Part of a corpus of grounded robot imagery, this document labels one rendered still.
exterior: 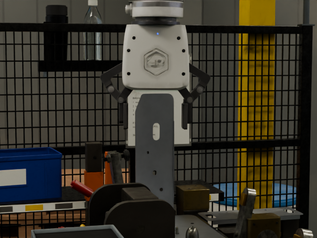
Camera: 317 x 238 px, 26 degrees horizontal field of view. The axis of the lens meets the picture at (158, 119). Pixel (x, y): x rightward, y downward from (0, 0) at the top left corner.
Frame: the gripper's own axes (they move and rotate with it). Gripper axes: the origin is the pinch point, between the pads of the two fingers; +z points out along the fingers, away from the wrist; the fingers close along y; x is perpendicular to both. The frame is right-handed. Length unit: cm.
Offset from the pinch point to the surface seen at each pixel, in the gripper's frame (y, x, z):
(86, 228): -11.2, 7.2, 18.6
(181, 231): 9, 66, 35
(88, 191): -14, 58, 23
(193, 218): 14, 80, 35
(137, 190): -2.5, 26.5, 16.1
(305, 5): 57, 132, -27
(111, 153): -8, 59, 14
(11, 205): -38, 87, 33
